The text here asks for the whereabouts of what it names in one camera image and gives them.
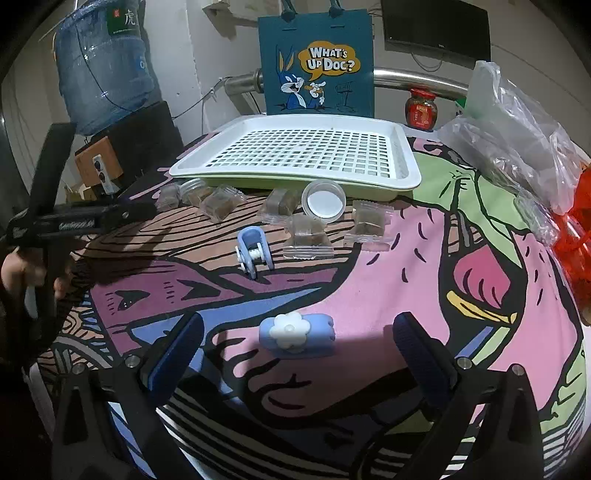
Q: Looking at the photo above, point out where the clear plastic blister pack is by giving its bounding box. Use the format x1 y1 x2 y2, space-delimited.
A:
512 189 561 245

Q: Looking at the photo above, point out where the clear plastic bag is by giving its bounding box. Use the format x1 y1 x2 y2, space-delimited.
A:
436 60 591 217

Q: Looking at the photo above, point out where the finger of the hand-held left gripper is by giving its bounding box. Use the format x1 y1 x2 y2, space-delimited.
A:
28 122 78 217
104 202 157 229

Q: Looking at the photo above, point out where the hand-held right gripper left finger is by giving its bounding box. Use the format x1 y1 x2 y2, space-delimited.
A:
51 311 206 480

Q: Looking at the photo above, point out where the red lidded glass jar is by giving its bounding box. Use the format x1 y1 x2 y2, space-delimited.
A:
405 88 438 130

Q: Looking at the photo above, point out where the black wall television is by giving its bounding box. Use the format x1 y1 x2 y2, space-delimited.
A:
381 0 491 63

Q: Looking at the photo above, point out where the large blue water bottle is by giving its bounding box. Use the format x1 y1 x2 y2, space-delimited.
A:
53 0 160 137

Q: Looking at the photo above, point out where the clear brown snack packet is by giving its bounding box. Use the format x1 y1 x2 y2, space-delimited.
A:
199 185 247 223
283 213 334 259
344 200 397 252
154 184 183 212

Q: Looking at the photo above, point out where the blue clip with white flower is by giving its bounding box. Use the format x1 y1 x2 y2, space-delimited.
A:
259 311 336 356

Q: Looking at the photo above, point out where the wooden speaker box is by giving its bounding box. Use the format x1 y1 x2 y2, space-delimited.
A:
75 138 125 195

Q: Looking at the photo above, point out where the black flat panel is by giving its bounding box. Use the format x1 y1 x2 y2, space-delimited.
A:
90 99 185 185

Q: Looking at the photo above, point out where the metal pipe rail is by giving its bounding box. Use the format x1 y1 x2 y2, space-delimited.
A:
225 66 472 100

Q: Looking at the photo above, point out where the pale green plastic tray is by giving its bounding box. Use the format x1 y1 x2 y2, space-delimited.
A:
240 184 402 202

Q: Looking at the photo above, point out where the red plastic bag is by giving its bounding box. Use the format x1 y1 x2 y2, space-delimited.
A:
549 166 591 324

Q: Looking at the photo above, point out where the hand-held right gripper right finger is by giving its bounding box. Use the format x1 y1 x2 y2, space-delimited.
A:
360 311 546 480

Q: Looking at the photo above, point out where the thin wall cable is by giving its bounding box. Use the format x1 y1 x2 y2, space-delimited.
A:
173 76 232 121

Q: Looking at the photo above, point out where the person's left hand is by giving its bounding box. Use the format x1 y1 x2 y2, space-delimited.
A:
0 254 70 305

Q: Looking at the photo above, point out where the white perforated plastic tray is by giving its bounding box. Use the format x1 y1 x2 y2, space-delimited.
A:
168 114 423 192

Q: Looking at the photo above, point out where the clear zip bag with powder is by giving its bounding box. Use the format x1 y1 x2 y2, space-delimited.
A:
259 187 303 225

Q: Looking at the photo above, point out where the teal cartoon tote bag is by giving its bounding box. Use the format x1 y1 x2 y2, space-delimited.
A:
257 0 376 117

